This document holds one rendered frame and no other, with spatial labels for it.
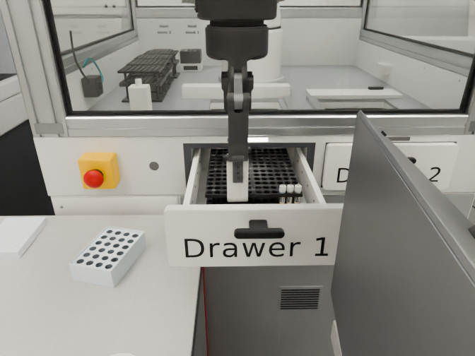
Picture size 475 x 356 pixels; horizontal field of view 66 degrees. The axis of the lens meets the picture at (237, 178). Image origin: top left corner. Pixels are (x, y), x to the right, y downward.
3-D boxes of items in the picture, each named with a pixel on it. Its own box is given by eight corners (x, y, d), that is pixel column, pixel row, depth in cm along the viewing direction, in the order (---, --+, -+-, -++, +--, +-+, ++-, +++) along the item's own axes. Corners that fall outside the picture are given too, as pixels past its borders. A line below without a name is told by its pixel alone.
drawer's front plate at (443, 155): (447, 189, 85) (460, 145, 80) (322, 190, 85) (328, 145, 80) (443, 186, 87) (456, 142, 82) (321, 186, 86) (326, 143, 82)
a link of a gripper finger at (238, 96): (247, 57, 44) (249, 63, 39) (247, 101, 46) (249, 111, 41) (227, 57, 44) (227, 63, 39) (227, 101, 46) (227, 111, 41)
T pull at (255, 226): (284, 239, 54) (285, 231, 54) (234, 239, 54) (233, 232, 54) (281, 225, 58) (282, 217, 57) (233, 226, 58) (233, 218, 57)
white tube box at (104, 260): (114, 288, 65) (110, 271, 63) (72, 280, 66) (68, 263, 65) (146, 246, 75) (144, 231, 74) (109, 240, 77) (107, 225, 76)
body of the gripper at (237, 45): (206, 20, 47) (209, 92, 51) (202, 25, 39) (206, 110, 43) (265, 20, 47) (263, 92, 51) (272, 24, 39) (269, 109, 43)
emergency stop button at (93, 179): (103, 189, 77) (100, 172, 76) (84, 189, 77) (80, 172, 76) (107, 183, 80) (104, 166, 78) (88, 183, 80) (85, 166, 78)
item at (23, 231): (19, 258, 72) (17, 251, 71) (-26, 259, 72) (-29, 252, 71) (47, 222, 83) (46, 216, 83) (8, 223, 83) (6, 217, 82)
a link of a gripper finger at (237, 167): (243, 145, 49) (244, 154, 47) (242, 179, 51) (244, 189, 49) (232, 145, 49) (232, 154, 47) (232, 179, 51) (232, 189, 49)
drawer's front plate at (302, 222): (343, 265, 61) (353, 208, 56) (168, 267, 61) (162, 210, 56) (341, 258, 63) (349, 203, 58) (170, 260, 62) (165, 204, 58)
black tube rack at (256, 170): (300, 223, 69) (302, 193, 66) (206, 224, 69) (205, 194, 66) (284, 172, 89) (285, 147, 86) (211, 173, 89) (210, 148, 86)
